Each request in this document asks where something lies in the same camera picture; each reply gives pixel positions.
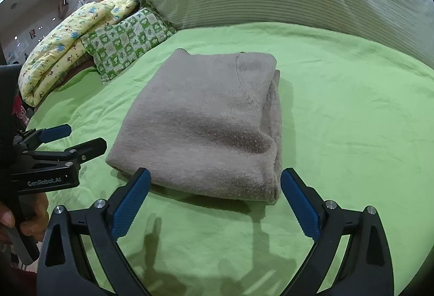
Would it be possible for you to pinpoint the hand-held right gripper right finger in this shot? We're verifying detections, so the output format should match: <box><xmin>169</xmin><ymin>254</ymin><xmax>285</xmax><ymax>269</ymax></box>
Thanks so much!
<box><xmin>280</xmin><ymin>167</ymin><xmax>394</xmax><ymax>296</ymax></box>

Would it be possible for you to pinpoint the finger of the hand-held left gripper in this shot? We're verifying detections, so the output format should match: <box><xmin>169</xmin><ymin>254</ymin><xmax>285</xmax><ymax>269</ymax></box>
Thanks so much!
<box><xmin>14</xmin><ymin>124</ymin><xmax>72</xmax><ymax>151</ymax></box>
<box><xmin>24</xmin><ymin>137</ymin><xmax>107</xmax><ymax>171</ymax></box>

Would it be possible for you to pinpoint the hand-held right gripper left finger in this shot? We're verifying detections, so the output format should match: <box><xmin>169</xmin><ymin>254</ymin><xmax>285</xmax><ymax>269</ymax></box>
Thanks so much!
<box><xmin>37</xmin><ymin>167</ymin><xmax>151</xmax><ymax>296</ymax></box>

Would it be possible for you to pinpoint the beige knit sweater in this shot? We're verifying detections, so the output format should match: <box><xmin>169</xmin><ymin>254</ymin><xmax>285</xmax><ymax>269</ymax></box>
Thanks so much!
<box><xmin>106</xmin><ymin>49</ymin><xmax>283</xmax><ymax>205</ymax></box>

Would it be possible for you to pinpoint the person's left hand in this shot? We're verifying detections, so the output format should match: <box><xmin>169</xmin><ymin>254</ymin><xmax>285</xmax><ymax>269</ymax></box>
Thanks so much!
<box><xmin>0</xmin><ymin>194</ymin><xmax>50</xmax><ymax>244</ymax></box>

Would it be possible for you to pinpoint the red toy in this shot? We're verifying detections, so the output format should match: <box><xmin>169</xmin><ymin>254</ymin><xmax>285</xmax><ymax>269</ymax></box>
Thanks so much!
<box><xmin>13</xmin><ymin>94</ymin><xmax>34</xmax><ymax>120</ymax></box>

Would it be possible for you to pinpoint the yellow printed quilt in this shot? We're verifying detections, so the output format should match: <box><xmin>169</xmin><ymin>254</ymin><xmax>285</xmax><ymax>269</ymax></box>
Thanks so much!
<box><xmin>18</xmin><ymin>0</ymin><xmax>140</xmax><ymax>108</ymax></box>

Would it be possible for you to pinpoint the green bed sheet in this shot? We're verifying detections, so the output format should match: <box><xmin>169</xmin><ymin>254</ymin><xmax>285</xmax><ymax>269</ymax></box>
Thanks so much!
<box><xmin>25</xmin><ymin>22</ymin><xmax>434</xmax><ymax>296</ymax></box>

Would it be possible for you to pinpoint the green checkered pillow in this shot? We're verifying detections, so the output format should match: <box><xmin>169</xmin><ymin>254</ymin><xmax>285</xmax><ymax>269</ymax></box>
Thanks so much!
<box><xmin>81</xmin><ymin>7</ymin><xmax>177</xmax><ymax>84</ymax></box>

